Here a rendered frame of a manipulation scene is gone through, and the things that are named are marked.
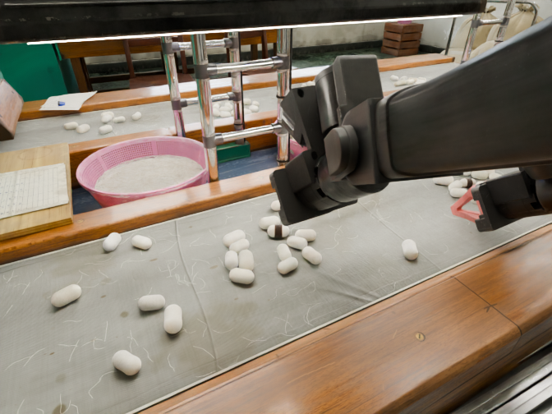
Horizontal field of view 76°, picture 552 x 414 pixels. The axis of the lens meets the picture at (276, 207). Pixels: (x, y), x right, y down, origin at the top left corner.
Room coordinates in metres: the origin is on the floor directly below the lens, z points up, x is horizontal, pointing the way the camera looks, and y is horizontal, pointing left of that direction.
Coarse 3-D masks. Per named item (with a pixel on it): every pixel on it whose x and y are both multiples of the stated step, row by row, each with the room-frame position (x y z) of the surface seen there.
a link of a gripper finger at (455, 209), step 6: (474, 186) 0.46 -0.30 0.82; (468, 192) 0.46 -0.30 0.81; (462, 198) 0.48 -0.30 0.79; (468, 198) 0.47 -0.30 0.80; (456, 204) 0.49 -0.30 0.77; (462, 204) 0.48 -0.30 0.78; (456, 210) 0.49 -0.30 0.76; (480, 210) 0.44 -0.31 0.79; (462, 216) 0.47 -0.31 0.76; (468, 216) 0.46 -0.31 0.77; (474, 216) 0.45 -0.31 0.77; (474, 222) 0.45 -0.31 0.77
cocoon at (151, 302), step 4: (144, 296) 0.30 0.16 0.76; (148, 296) 0.30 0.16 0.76; (152, 296) 0.30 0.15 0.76; (156, 296) 0.30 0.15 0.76; (160, 296) 0.30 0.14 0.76; (140, 300) 0.30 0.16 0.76; (144, 300) 0.30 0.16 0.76; (148, 300) 0.30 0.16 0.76; (152, 300) 0.30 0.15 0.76; (156, 300) 0.30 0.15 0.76; (160, 300) 0.30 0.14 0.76; (164, 300) 0.30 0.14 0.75; (140, 304) 0.29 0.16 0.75; (144, 304) 0.29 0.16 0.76; (148, 304) 0.29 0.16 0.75; (152, 304) 0.29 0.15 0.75; (156, 304) 0.29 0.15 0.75; (160, 304) 0.29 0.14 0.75; (140, 308) 0.29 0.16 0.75; (144, 308) 0.29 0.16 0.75; (148, 308) 0.29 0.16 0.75; (152, 308) 0.29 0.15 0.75; (156, 308) 0.29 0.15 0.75; (160, 308) 0.29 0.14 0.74
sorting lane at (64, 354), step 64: (384, 192) 0.58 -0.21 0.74; (448, 192) 0.58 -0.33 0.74; (64, 256) 0.39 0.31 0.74; (128, 256) 0.39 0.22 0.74; (192, 256) 0.39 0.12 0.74; (256, 256) 0.39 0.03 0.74; (384, 256) 0.39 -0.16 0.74; (448, 256) 0.39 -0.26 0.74; (0, 320) 0.28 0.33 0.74; (64, 320) 0.28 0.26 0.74; (128, 320) 0.28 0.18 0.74; (192, 320) 0.28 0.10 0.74; (256, 320) 0.28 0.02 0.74; (320, 320) 0.28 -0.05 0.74; (0, 384) 0.20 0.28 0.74; (64, 384) 0.20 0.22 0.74; (128, 384) 0.20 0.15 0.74; (192, 384) 0.20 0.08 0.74
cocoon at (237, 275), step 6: (234, 270) 0.35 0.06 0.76; (240, 270) 0.35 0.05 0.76; (246, 270) 0.35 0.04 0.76; (234, 276) 0.34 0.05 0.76; (240, 276) 0.34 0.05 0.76; (246, 276) 0.34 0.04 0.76; (252, 276) 0.34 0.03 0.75; (234, 282) 0.34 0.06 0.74; (240, 282) 0.34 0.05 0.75; (246, 282) 0.33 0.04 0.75
